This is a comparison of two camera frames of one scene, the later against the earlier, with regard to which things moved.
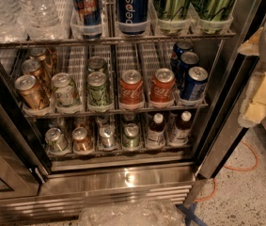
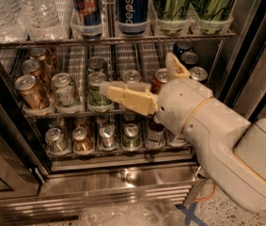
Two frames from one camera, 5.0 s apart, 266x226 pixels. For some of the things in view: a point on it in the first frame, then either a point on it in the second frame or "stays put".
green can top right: x=212 y=5 stays put
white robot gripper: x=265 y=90 to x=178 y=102
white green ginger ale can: x=66 y=92 stays put
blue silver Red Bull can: x=87 y=6 stays put
